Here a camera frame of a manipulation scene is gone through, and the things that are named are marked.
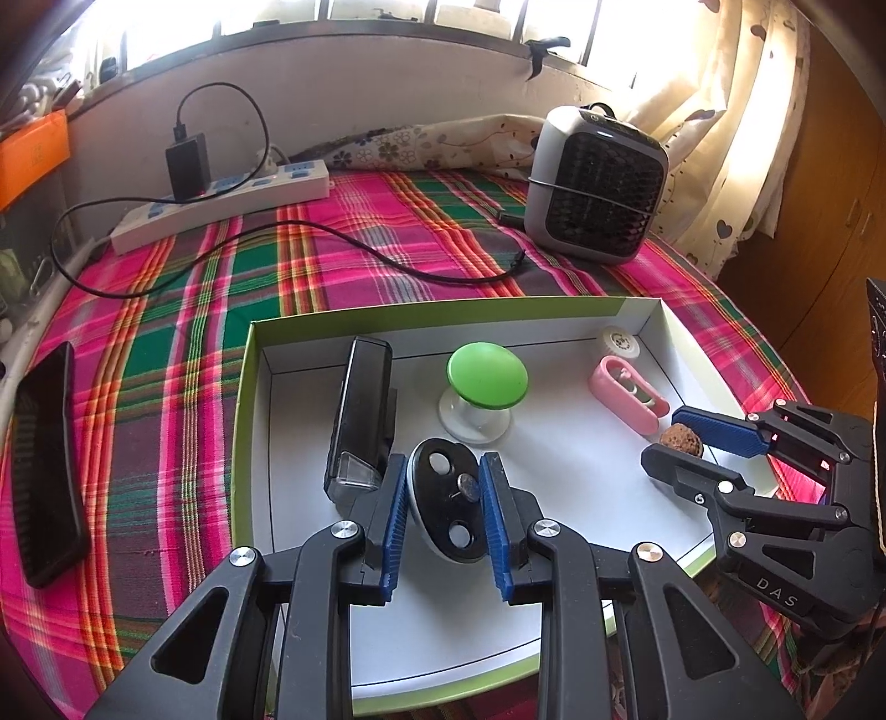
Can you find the grey portable heater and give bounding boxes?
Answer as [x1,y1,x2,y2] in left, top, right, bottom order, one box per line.
[524,104,670,268]

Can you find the small white round cap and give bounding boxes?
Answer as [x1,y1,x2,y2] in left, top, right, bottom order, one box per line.
[599,325,642,361]

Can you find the pink green plaid blanket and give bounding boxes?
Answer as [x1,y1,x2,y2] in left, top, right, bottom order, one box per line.
[0,166,832,720]

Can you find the green and white cardboard box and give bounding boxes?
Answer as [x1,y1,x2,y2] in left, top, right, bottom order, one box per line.
[231,296,782,718]

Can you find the pink oval case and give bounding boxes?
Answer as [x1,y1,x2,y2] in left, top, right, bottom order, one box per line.
[588,356,670,435]

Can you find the white plastic bags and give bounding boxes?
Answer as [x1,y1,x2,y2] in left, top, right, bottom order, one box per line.
[14,69,85,115]

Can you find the orange box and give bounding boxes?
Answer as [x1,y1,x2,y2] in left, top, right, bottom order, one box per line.
[0,111,71,212]

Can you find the cream curtain with hearts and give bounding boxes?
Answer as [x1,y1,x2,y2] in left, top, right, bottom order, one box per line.
[623,0,812,278]

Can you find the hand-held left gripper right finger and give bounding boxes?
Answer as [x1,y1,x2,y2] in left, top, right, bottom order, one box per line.
[480,452,804,720]

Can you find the window with metal bars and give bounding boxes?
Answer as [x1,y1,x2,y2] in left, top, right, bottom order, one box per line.
[90,0,624,63]

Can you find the wooden cabinet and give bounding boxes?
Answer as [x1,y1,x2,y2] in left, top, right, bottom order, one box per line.
[720,42,886,416]

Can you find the black oval disc with holes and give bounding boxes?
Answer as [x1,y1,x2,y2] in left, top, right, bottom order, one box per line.
[407,439,501,566]

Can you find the floral pillow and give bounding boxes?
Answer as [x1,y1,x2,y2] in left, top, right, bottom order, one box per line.
[291,114,549,181]

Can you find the green mushroom-shaped holder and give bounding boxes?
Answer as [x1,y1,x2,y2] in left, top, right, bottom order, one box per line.
[438,344,530,445]

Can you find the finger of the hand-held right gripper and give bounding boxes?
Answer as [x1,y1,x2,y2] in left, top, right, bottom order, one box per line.
[673,407,854,468]
[640,443,851,527]

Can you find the brown walnut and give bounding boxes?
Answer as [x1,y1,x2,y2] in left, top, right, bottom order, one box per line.
[660,427,707,460]

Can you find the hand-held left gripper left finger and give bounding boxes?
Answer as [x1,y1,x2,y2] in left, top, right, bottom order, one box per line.
[83,453,409,720]

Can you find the black charger adapter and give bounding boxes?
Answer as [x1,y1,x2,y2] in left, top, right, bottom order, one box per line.
[164,135,210,203]

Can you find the black smartphone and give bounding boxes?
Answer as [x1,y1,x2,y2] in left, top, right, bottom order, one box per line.
[14,341,92,589]

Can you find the white power strip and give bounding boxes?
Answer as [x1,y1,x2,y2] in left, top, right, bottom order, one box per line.
[111,159,331,254]

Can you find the black charger cable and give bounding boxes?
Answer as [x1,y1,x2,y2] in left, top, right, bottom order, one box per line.
[54,83,528,300]

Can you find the black rectangular device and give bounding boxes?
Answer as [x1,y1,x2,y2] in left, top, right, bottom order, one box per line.
[324,337,397,504]

